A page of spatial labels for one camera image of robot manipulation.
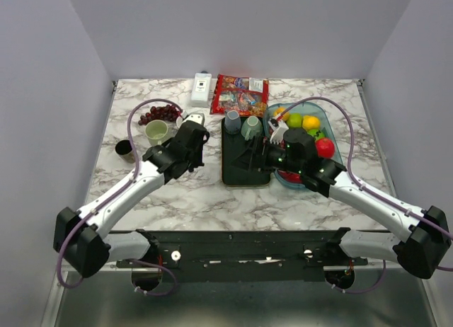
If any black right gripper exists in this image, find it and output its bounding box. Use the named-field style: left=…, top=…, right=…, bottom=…
left=230, top=134, right=303, bottom=175

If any mint green mug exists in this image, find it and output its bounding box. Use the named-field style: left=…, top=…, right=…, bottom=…
left=241, top=115, right=263, bottom=141

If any light green large mug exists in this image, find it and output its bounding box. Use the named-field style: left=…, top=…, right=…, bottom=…
left=144, top=120, right=171, bottom=146

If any grey blue dotted mug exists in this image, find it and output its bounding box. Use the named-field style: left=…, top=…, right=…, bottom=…
left=224, top=110, right=241, bottom=134

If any brown striped mug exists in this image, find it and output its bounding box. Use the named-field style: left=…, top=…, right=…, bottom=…
left=115, top=139, right=135, bottom=164

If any light blue hexagonal mug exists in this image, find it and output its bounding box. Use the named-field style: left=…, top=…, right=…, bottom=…
left=176, top=117, right=183, bottom=128

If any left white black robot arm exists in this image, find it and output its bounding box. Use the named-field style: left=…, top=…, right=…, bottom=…
left=53, top=120, right=210, bottom=278

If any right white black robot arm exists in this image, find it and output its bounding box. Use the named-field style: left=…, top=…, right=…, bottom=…
left=232, top=129, right=452, bottom=279

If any black tray gold rim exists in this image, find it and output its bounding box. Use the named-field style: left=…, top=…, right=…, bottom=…
left=221, top=119, right=270, bottom=188

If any dark red grape bunch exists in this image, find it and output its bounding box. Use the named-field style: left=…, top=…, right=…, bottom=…
left=138, top=105, right=180, bottom=126

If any red dragon fruit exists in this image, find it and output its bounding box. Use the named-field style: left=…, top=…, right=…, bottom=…
left=278, top=171, right=303, bottom=184

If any orange fruit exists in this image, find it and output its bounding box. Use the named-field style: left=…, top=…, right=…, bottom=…
left=273, top=107, right=289, bottom=121

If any green lime fruit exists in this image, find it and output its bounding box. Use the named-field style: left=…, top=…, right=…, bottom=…
left=286, top=113, right=303, bottom=128

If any white rectangular box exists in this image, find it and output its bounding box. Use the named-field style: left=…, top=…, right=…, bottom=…
left=189, top=71, right=212, bottom=108

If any red snack bag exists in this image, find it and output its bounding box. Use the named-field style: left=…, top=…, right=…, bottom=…
left=210, top=74, right=269, bottom=117

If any yellow lemon fruit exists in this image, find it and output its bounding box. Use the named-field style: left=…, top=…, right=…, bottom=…
left=302, top=115, right=321, bottom=131

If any green striped melon fruit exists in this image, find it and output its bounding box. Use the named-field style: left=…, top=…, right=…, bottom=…
left=307, top=129, right=326, bottom=142

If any teal transparent fruit container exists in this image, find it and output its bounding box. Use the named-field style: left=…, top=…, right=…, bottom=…
left=263, top=102, right=344, bottom=191

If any red apple fruit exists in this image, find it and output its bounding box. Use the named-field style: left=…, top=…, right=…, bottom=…
left=315, top=137, right=336, bottom=159

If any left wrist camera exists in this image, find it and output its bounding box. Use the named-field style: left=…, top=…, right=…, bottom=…
left=177, top=110, right=205, bottom=125

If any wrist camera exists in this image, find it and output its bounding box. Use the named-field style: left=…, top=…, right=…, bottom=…
left=177, top=110, right=205, bottom=125
left=268, top=117, right=289, bottom=144

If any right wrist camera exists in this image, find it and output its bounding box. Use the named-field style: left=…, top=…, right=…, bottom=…
left=268, top=117, right=289, bottom=144

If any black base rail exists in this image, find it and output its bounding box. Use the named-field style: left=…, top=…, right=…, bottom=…
left=105, top=229, right=397, bottom=284

